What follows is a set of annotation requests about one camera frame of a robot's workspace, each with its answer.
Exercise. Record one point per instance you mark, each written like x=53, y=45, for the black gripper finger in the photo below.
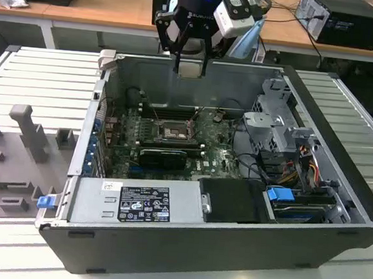
x=162, y=31
x=206, y=47

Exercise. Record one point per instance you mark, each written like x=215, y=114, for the square silver CPU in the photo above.
x=190, y=69

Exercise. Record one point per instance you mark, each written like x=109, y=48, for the CPU socket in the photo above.
x=174, y=133

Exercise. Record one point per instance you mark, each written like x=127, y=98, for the blue slot clip strip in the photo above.
x=92, y=148

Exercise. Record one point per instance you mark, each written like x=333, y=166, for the pale blue teach pendant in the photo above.
x=251, y=38

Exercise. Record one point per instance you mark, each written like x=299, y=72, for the black coin battery holder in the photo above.
x=218, y=116

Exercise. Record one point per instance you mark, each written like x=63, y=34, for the wooden desk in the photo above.
x=97, y=3

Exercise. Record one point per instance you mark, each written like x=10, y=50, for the black cylinder part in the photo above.
x=133, y=96

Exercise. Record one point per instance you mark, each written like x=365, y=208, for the black RAM stick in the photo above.
x=160, y=149
x=163, y=108

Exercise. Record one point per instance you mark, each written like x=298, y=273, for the grey metal drive cage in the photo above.
x=268, y=123

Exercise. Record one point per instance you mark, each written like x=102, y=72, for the green motherboard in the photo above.
x=217, y=155

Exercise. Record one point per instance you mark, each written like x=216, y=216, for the black graphics card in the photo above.
x=162, y=159

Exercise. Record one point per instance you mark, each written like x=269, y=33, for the black PC tower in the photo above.
x=353, y=26

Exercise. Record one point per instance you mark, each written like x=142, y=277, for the black drive box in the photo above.
x=233, y=199

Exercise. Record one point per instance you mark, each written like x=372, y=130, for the silver drive latch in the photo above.
x=206, y=204

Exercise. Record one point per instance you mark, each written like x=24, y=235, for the blue disk carrier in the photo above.
x=279, y=194

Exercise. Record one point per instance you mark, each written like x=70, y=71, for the grey power supply unit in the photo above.
x=88, y=199

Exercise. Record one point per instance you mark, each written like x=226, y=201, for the hard disk with blue label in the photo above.
x=298, y=213

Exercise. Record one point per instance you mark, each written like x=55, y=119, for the grey parts rack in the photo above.
x=9, y=171

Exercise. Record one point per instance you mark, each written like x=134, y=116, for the blue case latch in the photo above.
x=45, y=202

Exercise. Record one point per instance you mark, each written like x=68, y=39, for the black open PC case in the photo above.
x=164, y=251

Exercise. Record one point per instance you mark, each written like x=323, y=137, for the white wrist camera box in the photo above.
x=228, y=24

